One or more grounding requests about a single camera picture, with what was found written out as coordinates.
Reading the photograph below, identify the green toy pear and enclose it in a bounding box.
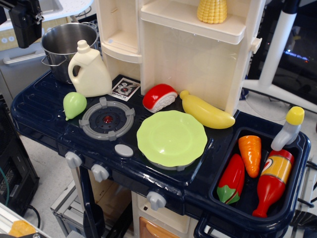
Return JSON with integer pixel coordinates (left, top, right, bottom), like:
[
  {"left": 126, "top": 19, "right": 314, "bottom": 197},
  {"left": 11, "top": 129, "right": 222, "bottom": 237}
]
[{"left": 63, "top": 92, "right": 87, "bottom": 120}]

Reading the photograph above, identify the grey right stove knob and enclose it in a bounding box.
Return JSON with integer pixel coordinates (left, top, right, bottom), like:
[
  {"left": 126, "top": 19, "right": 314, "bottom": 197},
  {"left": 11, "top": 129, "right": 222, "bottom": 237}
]
[{"left": 147, "top": 191, "right": 166, "bottom": 211}]

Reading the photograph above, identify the grey cabinet with handle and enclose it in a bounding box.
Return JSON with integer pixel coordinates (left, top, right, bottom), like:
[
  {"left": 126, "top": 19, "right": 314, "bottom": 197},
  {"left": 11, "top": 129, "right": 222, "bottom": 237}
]
[{"left": 0, "top": 43, "right": 50, "bottom": 104}]

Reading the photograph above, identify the black computer case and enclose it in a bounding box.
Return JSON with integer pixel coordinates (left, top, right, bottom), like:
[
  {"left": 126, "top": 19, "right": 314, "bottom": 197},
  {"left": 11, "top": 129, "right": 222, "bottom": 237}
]
[{"left": 0, "top": 103, "right": 39, "bottom": 216}]

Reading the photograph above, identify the cream toy kitchen cabinet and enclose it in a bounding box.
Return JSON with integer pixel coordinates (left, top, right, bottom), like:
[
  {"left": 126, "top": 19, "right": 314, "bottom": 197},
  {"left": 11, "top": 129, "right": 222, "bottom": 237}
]
[{"left": 95, "top": 0, "right": 265, "bottom": 114}]

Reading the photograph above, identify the red toy ketchup bottle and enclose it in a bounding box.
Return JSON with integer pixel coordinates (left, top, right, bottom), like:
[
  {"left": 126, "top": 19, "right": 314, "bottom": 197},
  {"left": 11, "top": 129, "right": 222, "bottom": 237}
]
[{"left": 252, "top": 149, "right": 294, "bottom": 218}]

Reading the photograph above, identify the yellow toy banana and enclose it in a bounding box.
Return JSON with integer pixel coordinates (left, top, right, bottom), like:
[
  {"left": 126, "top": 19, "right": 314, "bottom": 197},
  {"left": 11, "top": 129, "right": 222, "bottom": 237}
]
[{"left": 179, "top": 90, "right": 235, "bottom": 129}]

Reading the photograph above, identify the red white toy sushi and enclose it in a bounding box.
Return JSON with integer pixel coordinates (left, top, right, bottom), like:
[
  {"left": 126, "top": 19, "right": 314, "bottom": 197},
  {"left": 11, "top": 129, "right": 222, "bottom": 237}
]
[{"left": 143, "top": 84, "right": 178, "bottom": 113}]

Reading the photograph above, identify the grey oval button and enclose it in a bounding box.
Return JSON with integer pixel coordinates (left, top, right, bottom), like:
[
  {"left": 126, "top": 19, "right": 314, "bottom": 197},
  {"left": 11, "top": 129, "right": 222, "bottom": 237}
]
[{"left": 114, "top": 144, "right": 134, "bottom": 158}]

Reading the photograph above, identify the grey middle stove knob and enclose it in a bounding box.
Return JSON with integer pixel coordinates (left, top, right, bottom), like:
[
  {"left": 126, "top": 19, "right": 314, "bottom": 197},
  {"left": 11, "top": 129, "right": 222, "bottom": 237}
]
[{"left": 91, "top": 164, "right": 109, "bottom": 182}]

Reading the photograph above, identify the navy toy kitchen counter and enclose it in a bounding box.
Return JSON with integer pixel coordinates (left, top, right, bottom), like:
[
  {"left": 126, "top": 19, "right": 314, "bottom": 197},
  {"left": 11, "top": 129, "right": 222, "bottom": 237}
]
[{"left": 11, "top": 72, "right": 311, "bottom": 238}]

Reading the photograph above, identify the grey yellow toy faucet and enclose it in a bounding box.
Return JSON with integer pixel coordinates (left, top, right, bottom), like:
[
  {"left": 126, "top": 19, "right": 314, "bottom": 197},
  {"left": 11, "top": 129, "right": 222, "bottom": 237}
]
[{"left": 271, "top": 106, "right": 305, "bottom": 151}]

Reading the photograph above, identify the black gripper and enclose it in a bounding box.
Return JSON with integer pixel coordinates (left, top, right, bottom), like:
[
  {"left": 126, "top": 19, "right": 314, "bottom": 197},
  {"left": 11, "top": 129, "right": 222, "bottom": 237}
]
[{"left": 0, "top": 0, "right": 44, "bottom": 49}]

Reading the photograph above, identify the yellow toy corn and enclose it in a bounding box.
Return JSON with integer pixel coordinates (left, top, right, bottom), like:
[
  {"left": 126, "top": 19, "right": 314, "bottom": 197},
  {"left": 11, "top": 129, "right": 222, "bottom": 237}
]
[{"left": 197, "top": 0, "right": 227, "bottom": 24}]

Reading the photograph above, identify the grey toy stove burner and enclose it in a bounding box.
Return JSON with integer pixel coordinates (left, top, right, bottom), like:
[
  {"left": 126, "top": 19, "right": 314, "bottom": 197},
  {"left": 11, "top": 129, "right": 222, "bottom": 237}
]
[{"left": 79, "top": 97, "right": 135, "bottom": 141}]

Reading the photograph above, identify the black white sticker tag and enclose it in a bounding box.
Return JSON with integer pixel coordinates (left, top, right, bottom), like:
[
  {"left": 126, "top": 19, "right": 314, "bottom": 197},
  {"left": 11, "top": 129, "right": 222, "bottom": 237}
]
[{"left": 110, "top": 77, "right": 141, "bottom": 102}]

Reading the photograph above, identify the grey stove knob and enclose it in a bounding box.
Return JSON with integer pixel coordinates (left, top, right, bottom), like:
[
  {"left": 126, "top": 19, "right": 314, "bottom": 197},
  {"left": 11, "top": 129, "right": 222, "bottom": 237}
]
[
  {"left": 147, "top": 191, "right": 166, "bottom": 211},
  {"left": 65, "top": 151, "right": 82, "bottom": 169},
  {"left": 91, "top": 164, "right": 109, "bottom": 182}
]

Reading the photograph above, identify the orange toy carrot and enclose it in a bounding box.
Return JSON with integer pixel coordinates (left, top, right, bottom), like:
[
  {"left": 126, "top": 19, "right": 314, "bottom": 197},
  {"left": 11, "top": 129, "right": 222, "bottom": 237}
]
[{"left": 238, "top": 135, "right": 262, "bottom": 179}]

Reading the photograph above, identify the green plastic plate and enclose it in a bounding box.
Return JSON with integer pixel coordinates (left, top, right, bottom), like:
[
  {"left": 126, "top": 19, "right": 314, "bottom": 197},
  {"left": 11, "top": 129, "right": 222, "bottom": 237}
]
[{"left": 137, "top": 110, "right": 208, "bottom": 168}]

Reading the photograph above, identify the white stand pole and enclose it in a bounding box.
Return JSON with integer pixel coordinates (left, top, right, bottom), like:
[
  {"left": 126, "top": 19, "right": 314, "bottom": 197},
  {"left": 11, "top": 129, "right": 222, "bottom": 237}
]
[{"left": 243, "top": 0, "right": 317, "bottom": 113}]

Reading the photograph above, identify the cream toy detergent jug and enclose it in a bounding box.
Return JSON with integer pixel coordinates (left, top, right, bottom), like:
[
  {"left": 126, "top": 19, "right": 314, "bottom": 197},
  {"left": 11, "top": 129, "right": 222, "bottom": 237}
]
[{"left": 68, "top": 40, "right": 112, "bottom": 98}]

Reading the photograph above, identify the stainless steel pot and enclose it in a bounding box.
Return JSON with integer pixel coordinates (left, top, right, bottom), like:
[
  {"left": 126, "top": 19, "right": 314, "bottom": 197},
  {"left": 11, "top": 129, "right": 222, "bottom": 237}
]
[{"left": 41, "top": 22, "right": 99, "bottom": 84}]

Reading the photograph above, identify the grey left stove knob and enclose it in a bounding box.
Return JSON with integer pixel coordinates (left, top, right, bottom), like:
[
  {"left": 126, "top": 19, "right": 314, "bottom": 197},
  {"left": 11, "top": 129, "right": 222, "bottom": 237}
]
[{"left": 65, "top": 151, "right": 82, "bottom": 169}]

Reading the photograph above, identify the red toy chili pepper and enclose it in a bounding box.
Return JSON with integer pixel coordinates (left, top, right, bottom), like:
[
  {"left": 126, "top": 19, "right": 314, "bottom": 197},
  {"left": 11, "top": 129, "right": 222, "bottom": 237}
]
[{"left": 216, "top": 154, "right": 245, "bottom": 204}]

